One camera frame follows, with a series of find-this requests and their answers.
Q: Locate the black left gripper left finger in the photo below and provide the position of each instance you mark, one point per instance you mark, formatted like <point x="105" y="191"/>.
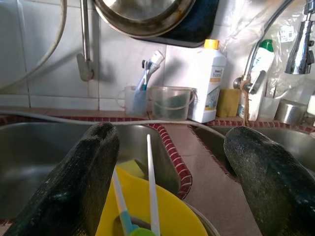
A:
<point x="69" y="186"/>

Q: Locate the yellow green dish sponge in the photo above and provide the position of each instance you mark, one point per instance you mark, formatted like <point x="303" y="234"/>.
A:
<point x="134" y="168"/>

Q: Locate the large hanging steel basin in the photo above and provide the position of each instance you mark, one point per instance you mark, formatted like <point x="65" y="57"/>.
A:
<point x="147" y="17"/>

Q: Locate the clear plastic bucket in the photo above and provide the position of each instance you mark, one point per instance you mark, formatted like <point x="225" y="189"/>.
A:
<point x="157" y="98"/>

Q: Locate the steel cup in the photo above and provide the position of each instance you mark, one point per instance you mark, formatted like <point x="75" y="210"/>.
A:
<point x="290" y="113"/>

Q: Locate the green scouring pad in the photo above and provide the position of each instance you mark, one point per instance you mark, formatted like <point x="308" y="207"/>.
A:
<point x="172" y="107"/>

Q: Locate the clear plastic bag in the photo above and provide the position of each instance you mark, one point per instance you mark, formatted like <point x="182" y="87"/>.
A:
<point x="241" y="19"/>

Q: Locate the dark blue hanging tray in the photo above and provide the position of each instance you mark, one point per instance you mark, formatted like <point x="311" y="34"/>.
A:
<point x="201" y="24"/>

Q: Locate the white chopstick with blue grip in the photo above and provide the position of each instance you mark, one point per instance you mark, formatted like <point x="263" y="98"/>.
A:
<point x="119" y="191"/>

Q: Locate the yellow sponge block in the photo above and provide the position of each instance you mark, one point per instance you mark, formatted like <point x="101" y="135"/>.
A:
<point x="229" y="103"/>

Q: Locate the yellow plastic bowl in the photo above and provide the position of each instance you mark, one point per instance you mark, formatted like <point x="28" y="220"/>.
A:
<point x="172" y="209"/>

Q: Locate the white detergent bottle yellow cap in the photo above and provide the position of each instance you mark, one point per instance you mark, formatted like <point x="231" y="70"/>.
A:
<point x="204" y="81"/>

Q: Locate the steel sink basin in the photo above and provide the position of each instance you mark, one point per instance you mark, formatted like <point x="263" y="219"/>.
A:
<point x="295" y="145"/>
<point x="32" y="159"/>

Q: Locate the white bottle green cap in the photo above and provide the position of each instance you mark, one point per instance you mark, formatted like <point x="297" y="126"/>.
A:
<point x="263" y="59"/>

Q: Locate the clear toothbrush cup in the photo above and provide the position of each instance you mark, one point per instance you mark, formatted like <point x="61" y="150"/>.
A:
<point x="130" y="103"/>

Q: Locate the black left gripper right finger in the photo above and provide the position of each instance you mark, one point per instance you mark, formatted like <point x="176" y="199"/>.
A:
<point x="275" y="186"/>

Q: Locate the white toothpaste tube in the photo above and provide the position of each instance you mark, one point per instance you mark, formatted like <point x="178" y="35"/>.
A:
<point x="156" y="60"/>

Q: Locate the chrome gooseneck faucet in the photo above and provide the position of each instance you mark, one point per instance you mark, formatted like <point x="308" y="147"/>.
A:
<point x="300" y="49"/>

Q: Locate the steel bowl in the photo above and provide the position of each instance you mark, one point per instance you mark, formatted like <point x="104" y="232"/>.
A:
<point x="209" y="223"/>

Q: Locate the green chopstick connector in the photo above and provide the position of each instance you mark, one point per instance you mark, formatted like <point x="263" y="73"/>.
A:
<point x="141" y="232"/>

